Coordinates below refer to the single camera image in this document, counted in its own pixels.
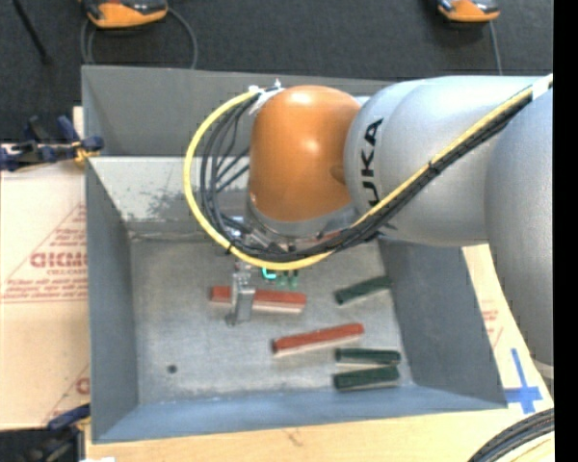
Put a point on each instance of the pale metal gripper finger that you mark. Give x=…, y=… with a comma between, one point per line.
x=233, y=301
x=246, y=306

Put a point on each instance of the red-brown flat block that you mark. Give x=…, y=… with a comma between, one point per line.
x=318, y=339
x=279, y=299

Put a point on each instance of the grey metal bin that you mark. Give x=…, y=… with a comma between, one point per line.
x=188, y=306

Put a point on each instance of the dark green flat block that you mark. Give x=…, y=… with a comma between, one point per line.
x=366, y=378
x=368, y=355
x=363, y=289

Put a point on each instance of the brown cardboard board, red print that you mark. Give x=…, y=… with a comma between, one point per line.
x=38, y=306

